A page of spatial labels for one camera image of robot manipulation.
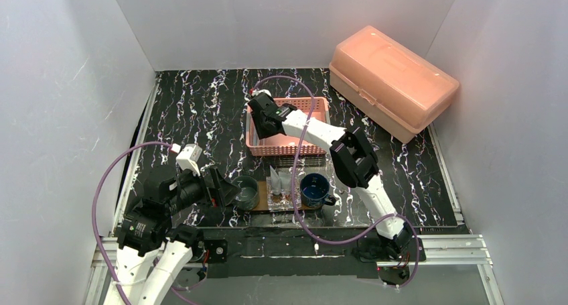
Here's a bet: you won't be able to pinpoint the grey green mug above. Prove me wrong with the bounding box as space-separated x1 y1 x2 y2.
232 175 260 211

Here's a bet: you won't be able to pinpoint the brown wooden oval tray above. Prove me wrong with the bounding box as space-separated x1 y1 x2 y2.
253 181 320 213

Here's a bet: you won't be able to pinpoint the black capped toothpaste tube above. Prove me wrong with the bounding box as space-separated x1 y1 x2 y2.
270 166 283 196

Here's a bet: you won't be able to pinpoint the pink plastic basket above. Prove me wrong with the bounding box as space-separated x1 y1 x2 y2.
245 97 330 156

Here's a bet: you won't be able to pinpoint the clear packaged toothbrushes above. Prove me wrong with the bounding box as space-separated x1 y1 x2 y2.
266 176 293 212

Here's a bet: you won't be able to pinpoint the dark blue mug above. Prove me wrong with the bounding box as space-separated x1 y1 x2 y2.
300 173 337 208

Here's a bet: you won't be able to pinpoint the red capped toothpaste tube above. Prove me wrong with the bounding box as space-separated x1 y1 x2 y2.
278 170 292 196

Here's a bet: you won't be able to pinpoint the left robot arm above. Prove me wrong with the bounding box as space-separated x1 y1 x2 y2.
104 165 240 304

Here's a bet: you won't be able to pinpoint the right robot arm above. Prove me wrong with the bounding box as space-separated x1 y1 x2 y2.
247 90 414 257

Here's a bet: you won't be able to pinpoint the large pink lidded box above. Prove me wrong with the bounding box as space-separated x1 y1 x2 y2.
329 25 459 143

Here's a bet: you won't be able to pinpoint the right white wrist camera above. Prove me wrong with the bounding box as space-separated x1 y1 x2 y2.
251 89 272 98

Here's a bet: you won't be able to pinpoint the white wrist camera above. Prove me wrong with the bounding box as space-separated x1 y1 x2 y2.
251 89 272 98
175 143 202 176

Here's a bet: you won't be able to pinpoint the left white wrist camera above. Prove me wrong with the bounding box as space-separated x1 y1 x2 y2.
175 143 202 176

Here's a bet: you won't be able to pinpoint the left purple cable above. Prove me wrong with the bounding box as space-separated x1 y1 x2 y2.
91 141 210 305

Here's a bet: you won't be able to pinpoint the aluminium frame rail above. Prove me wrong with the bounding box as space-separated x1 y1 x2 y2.
84 234 504 304

